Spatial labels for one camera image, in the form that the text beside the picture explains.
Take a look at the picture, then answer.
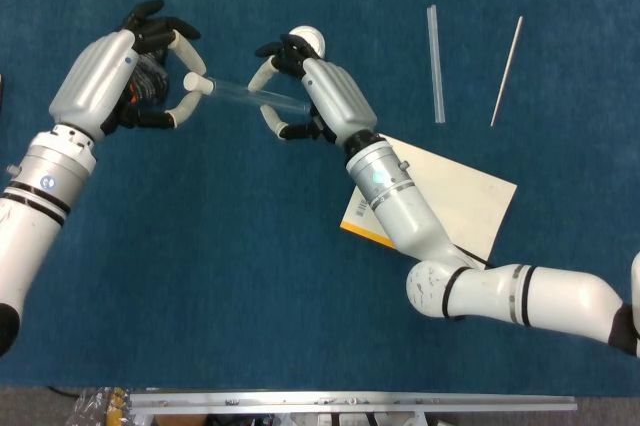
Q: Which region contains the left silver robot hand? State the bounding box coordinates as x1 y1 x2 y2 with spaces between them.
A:
48 0 209 143

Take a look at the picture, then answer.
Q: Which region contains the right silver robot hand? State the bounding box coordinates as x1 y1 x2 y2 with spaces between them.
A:
247 34 379 150

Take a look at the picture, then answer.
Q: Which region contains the clear glass test tube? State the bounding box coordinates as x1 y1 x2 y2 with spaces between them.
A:
207 75 312 115

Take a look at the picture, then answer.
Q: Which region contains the small white cap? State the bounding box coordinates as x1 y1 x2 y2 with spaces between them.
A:
183 72 215 96

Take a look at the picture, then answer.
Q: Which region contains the long clear glass tube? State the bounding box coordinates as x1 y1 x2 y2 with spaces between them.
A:
425 4 447 125

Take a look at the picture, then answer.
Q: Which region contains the grey knit glove orange tag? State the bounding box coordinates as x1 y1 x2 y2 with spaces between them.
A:
127 53 171 108

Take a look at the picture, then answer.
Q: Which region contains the white lidded round jar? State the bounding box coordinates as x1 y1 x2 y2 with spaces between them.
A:
287 25 327 61

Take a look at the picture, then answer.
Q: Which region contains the pale yellow booklet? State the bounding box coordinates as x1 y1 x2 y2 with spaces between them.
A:
339 133 519 260

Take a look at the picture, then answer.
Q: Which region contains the thin metal rod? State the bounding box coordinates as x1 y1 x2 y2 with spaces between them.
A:
489 15 525 128

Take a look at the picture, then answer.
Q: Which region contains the crinkled clear plastic bag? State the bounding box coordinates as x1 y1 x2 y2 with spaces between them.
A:
64 385 132 426

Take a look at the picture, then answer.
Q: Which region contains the aluminium profile rail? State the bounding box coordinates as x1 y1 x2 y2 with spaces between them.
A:
128 390 579 416

